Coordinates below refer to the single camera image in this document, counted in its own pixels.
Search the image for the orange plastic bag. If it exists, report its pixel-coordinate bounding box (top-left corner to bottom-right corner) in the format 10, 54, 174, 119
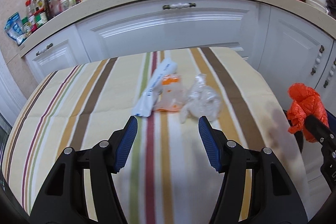
286, 83, 329, 143

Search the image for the clear crumpled plastic bag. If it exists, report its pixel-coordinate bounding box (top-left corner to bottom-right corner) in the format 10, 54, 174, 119
179, 73, 222, 123

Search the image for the white tube wrapper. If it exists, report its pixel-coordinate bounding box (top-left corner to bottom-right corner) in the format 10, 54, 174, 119
131, 58, 178, 117

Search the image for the blue snack packet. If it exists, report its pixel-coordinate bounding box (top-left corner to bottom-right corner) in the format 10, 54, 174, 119
5, 12, 27, 46

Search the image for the right cabinet door handle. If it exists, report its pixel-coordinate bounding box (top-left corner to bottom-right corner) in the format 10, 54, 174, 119
323, 59, 336, 88

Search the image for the cabinet door handle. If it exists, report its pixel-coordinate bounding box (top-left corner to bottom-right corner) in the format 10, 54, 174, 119
310, 45, 325, 76
323, 59, 336, 88

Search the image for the left cabinet door handle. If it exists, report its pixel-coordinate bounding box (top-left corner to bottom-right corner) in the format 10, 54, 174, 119
310, 45, 325, 76

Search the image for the small drawer handle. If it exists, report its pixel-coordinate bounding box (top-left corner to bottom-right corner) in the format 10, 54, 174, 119
36, 43, 53, 56

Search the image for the drawer handle ceramic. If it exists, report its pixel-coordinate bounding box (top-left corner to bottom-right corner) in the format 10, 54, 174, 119
162, 3, 197, 10

